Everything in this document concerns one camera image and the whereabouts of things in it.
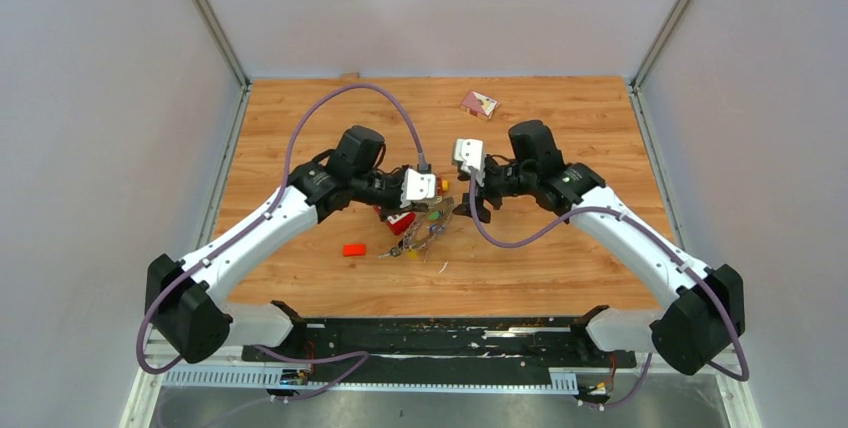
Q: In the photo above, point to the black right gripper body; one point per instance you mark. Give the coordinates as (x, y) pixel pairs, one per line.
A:
(505, 180)

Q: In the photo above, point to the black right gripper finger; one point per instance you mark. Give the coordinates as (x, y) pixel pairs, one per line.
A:
(464, 206)
(478, 209)

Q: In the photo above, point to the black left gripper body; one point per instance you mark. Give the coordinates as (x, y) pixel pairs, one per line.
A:
(378, 189)

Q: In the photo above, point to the key with black tag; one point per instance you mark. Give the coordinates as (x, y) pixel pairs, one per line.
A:
(393, 252)

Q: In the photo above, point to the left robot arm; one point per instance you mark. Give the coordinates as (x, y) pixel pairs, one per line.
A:
(186, 300)

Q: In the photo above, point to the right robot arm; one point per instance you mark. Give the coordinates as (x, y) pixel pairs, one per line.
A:
(700, 317)

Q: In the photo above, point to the red window toy brick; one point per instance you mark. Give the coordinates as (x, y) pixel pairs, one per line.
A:
(399, 223)

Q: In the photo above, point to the small red toy brick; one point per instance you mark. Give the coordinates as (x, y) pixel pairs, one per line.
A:
(354, 250)

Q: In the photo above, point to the red patterned card box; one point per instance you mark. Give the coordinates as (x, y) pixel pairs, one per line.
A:
(479, 105)

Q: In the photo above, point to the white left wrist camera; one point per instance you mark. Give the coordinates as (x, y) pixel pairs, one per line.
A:
(418, 188)

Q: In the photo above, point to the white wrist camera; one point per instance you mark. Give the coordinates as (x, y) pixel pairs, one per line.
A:
(469, 159)
(418, 188)

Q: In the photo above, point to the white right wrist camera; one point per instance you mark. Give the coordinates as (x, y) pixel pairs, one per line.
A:
(469, 159)

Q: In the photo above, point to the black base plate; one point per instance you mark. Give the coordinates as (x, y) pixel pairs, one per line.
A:
(504, 351)

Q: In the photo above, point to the aluminium frame post left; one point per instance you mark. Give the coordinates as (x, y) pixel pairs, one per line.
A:
(222, 42)

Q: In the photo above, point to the aluminium frame post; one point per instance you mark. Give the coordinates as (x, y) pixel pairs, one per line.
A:
(222, 42)
(667, 29)

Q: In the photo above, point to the aluminium frame post right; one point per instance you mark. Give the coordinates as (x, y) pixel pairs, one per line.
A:
(667, 29)

